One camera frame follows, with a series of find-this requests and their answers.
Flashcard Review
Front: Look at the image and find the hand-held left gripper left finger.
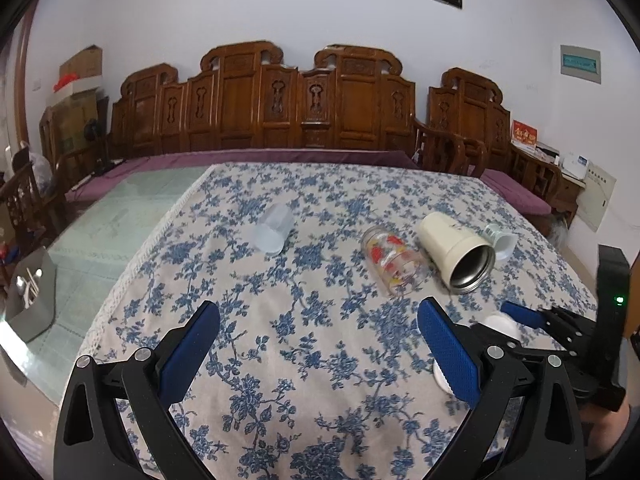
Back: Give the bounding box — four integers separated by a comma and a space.
52, 301, 221, 480

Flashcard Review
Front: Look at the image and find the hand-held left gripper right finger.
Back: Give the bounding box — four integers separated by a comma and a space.
417, 296, 597, 480

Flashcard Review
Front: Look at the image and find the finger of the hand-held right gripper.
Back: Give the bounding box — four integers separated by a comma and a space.
501, 301, 566, 350

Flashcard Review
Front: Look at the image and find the white cup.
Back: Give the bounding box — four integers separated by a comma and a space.
433, 311, 523, 392

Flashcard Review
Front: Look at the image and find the person's right forearm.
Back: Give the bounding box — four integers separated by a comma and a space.
581, 402, 640, 467

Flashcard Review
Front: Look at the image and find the small pale green cup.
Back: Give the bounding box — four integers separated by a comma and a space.
483, 223, 516, 261

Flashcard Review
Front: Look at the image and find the cream steel-lined cup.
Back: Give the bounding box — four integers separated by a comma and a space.
417, 211, 497, 295

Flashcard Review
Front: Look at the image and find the glass cup with red print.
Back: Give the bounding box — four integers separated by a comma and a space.
361, 226, 433, 297

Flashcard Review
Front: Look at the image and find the translucent plastic cup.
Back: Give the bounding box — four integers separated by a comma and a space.
254, 205, 295, 256

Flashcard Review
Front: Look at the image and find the purple armchair cushion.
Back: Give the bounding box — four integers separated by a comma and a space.
479, 167, 552, 216

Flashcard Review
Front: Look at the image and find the blue floral tablecloth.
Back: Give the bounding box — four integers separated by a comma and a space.
75, 162, 601, 480

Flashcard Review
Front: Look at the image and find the beige electrical cabinet door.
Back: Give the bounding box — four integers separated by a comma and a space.
575, 162, 617, 233

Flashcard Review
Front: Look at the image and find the grey open box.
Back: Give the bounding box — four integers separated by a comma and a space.
4, 249, 59, 344

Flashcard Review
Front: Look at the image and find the red desk calendar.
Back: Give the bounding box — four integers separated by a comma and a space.
510, 120, 540, 149

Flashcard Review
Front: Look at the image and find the long purple seat cushion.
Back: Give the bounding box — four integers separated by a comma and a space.
64, 148, 422, 204

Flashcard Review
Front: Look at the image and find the carved wooden armchair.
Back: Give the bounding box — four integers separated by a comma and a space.
427, 67, 565, 211

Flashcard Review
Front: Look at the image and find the wooden side chair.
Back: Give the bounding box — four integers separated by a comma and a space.
0, 146, 92, 257

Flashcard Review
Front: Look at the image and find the black standing fan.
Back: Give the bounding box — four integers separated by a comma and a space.
82, 119, 126, 177

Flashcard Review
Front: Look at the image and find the large cardboard box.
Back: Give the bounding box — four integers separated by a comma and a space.
42, 89, 110, 162

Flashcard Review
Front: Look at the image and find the carved wooden sofa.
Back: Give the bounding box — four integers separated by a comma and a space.
107, 40, 488, 177

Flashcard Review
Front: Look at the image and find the white cardboard box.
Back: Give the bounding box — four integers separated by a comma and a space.
52, 76, 102, 107

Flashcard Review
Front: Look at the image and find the brown cardboard box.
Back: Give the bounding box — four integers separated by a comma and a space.
58, 45, 104, 82

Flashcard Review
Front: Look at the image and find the grey wall panel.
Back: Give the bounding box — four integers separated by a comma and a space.
559, 44, 601, 85

